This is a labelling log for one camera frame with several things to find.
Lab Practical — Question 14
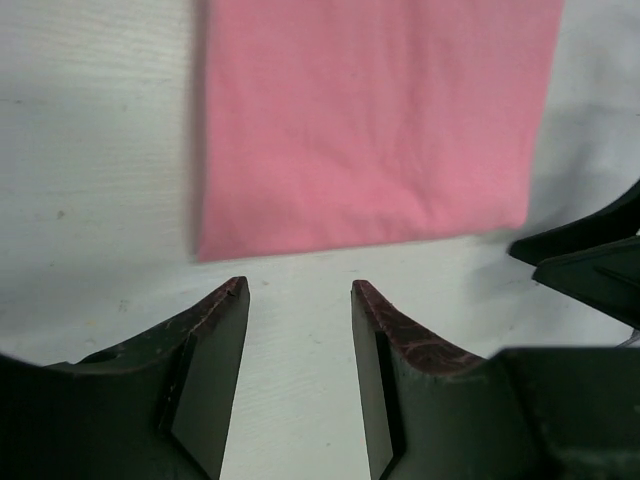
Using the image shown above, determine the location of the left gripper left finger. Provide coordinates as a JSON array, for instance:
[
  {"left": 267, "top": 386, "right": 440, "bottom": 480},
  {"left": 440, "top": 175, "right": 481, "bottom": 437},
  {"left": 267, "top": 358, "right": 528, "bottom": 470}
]
[{"left": 1, "top": 277, "right": 250, "bottom": 479}]

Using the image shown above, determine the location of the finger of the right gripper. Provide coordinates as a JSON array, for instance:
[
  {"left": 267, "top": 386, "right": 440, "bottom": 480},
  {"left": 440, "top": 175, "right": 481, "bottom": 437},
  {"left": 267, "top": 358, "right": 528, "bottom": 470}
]
[
  {"left": 508, "top": 182, "right": 639, "bottom": 266},
  {"left": 533, "top": 236, "right": 639, "bottom": 325}
]

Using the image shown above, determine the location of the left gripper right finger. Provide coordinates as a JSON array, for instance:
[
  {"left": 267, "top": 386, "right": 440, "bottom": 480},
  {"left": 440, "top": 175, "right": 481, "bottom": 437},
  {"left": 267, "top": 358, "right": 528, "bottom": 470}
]
[{"left": 351, "top": 280, "right": 639, "bottom": 479}]

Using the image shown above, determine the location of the pink t shirt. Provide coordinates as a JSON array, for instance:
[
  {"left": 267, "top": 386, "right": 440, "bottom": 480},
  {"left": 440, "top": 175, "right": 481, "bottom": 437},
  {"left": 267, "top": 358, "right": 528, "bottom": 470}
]
[{"left": 198, "top": 1, "right": 564, "bottom": 261}]

